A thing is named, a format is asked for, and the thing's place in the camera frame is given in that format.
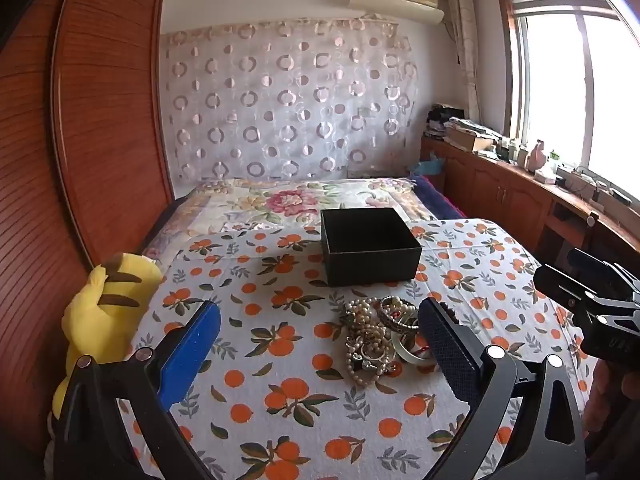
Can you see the pile of papers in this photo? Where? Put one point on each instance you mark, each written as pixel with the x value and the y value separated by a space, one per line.
pixel 475 132

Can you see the wooden wardrobe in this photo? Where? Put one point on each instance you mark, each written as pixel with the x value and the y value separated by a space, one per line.
pixel 100 135

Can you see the wooden cabinet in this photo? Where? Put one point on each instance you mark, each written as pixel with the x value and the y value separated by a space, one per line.
pixel 500 190

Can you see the sheer circle pattern curtain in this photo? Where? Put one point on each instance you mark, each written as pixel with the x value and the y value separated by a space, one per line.
pixel 280 100

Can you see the orange fruit print tablecloth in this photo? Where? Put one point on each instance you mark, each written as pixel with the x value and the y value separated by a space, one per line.
pixel 280 310

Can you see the floral quilt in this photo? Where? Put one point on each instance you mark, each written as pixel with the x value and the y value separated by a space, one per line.
pixel 280 200

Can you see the blue plastic bag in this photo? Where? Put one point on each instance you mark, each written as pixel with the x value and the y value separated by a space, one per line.
pixel 429 165

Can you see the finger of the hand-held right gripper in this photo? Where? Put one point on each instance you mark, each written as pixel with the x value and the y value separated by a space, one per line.
pixel 555 280
pixel 590 260

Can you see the dark blue blanket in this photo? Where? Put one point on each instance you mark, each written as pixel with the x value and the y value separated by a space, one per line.
pixel 435 200

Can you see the black square box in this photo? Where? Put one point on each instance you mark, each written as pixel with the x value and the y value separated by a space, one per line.
pixel 370 265

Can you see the pale window curtain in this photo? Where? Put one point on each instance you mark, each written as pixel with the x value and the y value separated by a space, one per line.
pixel 465 60

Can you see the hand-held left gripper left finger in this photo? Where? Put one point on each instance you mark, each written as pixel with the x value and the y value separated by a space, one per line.
pixel 192 355

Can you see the pale green jade bangle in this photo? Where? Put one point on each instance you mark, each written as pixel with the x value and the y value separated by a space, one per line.
pixel 400 352

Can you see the white tissue box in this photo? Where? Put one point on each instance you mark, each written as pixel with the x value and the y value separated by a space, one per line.
pixel 545 176

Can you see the pink figurine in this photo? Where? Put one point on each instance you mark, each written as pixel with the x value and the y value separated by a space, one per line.
pixel 539 155

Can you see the yellow plush toy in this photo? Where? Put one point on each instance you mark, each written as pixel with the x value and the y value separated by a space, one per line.
pixel 100 320

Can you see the window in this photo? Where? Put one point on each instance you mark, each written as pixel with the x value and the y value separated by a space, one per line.
pixel 550 85

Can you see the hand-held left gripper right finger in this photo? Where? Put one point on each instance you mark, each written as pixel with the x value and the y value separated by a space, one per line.
pixel 450 355

